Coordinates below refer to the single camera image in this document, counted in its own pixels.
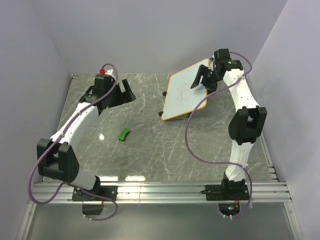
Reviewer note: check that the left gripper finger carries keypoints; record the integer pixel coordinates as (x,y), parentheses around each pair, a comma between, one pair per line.
(127,89)
(124,100)

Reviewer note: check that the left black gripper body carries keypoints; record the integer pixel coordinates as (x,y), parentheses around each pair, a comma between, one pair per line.
(111,96)

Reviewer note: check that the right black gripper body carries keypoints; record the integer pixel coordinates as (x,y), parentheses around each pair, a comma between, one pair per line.
(210,80)

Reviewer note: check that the yellow framed whiteboard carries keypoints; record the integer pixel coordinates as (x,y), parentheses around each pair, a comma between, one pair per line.
(180,84)

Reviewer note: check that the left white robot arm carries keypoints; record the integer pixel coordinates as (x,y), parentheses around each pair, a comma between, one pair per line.
(56,155)

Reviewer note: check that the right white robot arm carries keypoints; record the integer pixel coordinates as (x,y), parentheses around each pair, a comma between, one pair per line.
(244,128)

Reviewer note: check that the green whiteboard eraser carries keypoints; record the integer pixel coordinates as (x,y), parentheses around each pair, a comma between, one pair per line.
(123,135)

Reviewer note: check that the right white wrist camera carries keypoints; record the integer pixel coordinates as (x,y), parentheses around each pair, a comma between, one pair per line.
(212,63)

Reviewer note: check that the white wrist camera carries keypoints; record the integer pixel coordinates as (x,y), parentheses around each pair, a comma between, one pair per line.
(110,72)
(212,63)

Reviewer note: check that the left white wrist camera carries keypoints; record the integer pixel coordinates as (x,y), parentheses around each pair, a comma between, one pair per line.
(110,72)

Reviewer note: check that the metal wire board stand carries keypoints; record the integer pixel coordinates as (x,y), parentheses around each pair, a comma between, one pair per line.
(171,107)

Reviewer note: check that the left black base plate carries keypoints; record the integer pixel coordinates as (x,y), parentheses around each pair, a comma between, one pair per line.
(99,194)

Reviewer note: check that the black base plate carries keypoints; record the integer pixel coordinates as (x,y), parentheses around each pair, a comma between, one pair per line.
(99,194)
(215,192)

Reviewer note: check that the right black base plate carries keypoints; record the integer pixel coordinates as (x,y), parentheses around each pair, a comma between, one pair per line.
(215,192)

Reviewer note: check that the aluminium mounting rail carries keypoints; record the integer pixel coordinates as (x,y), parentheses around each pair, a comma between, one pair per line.
(163,193)

